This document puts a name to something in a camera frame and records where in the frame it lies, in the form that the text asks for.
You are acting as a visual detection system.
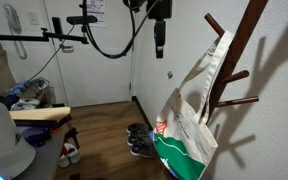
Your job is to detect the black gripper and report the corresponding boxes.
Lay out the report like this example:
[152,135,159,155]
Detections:
[146,0,174,60]

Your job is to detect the cream tote bag green print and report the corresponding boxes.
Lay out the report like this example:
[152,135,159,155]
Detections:
[152,30,235,180]

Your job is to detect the dark brown wooden coat stand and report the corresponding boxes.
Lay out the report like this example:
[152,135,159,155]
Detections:
[203,0,270,126]

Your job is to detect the clear bag of items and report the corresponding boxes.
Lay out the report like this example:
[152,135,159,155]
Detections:
[7,77,52,101]

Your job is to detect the dark purple bag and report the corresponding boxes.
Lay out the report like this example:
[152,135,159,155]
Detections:
[17,124,53,148]

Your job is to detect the paper notice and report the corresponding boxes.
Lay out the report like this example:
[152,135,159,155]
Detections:
[85,0,108,29]

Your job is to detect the white door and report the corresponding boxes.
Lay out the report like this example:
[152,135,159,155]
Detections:
[43,0,138,108]

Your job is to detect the grey sneaker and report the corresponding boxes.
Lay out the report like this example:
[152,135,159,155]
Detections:
[129,142,157,159]
[127,134,153,147]
[127,129,151,139]
[126,122,151,134]

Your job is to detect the black clamp with orange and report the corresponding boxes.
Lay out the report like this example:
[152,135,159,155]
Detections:
[48,114,74,135]

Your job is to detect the light wooden board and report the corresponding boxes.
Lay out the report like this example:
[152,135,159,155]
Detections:
[9,106,72,123]

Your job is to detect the white sneaker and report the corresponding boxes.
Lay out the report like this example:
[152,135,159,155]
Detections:
[63,142,82,165]
[57,153,72,169]

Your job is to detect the white cloth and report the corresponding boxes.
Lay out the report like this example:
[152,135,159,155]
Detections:
[9,97,41,112]

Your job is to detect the small black floor object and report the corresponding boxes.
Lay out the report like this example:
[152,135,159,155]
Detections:
[68,172,82,180]

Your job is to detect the dark blue clothes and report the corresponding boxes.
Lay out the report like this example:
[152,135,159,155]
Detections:
[0,94,18,108]

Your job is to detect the black stereo camera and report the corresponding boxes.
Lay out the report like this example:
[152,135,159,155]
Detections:
[66,14,99,26]

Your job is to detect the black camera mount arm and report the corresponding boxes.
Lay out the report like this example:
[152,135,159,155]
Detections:
[0,16,90,46]

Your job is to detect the thin black cable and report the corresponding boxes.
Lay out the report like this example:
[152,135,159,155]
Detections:
[25,24,77,84]

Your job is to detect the white light switch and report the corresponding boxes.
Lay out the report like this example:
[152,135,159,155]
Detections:
[26,11,40,26]

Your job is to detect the white wall phone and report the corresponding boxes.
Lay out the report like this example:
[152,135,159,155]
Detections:
[2,3,29,61]

